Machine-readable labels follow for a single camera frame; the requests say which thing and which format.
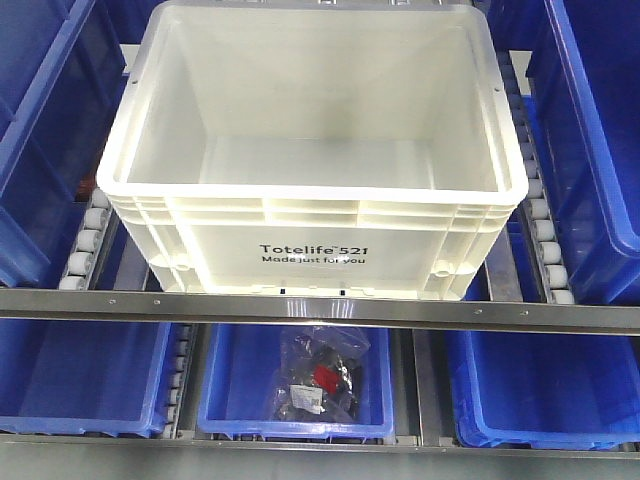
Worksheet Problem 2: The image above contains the white plastic tote box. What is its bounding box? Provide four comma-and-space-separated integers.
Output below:
96, 1, 529, 300

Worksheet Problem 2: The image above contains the plastic bag of parts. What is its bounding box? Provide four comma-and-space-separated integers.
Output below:
269, 326, 371, 423

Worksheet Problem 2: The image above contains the blue storage bin middle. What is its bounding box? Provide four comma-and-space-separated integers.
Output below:
197, 324, 394, 443

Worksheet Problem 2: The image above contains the blue storage bin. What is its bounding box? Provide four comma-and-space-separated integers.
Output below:
1, 320, 178, 437
445, 331, 639, 450
197, 324, 394, 443

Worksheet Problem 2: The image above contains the lower left roller track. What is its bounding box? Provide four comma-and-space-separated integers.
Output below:
161, 323, 197, 440

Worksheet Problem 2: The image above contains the right white roller track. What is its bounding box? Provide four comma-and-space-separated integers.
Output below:
497, 51, 576, 305

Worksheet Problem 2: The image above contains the white roller track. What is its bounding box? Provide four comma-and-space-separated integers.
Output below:
58, 188, 113, 291
497, 51, 576, 305

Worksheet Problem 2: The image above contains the left white roller track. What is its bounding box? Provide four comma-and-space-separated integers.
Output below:
58, 188, 113, 291

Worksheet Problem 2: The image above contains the blue storage bin right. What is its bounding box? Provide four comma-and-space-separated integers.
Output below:
445, 331, 639, 450

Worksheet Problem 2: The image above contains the blue storage bin left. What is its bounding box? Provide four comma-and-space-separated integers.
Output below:
1, 320, 178, 437

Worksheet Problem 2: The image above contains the blue upper bin left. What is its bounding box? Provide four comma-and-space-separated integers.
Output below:
1, 1, 125, 287

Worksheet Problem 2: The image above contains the blue upper bin right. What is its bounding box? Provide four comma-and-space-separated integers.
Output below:
487, 1, 639, 305

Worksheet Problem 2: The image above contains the lower grey shelf rail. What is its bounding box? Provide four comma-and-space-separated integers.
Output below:
1, 433, 639, 461

